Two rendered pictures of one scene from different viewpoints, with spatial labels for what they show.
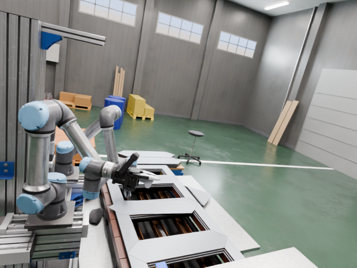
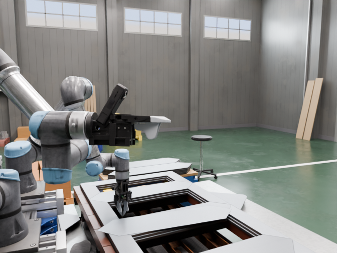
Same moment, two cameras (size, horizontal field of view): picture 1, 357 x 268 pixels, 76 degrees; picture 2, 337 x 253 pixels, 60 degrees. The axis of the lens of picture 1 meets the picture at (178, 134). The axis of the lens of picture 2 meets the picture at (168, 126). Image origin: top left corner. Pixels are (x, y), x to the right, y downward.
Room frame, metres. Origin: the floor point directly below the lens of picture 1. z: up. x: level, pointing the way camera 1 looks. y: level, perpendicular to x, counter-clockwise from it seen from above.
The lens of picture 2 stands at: (0.19, 0.02, 1.53)
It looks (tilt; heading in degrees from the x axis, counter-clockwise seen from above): 8 degrees down; 2
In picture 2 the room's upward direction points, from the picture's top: straight up
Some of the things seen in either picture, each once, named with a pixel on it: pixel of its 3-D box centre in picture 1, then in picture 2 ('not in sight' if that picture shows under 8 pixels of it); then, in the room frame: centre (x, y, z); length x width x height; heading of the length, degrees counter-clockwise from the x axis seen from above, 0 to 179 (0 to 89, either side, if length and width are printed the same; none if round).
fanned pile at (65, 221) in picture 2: not in sight; (68, 219); (1.95, 0.71, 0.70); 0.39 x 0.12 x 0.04; 28
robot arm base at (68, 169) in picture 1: (63, 166); (19, 179); (1.56, 0.80, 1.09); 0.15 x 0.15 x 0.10
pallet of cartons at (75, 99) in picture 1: (75, 100); (38, 134); (8.32, 4.00, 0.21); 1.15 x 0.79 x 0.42; 113
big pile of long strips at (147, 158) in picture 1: (150, 159); (147, 168); (2.70, 0.28, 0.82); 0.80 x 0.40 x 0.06; 118
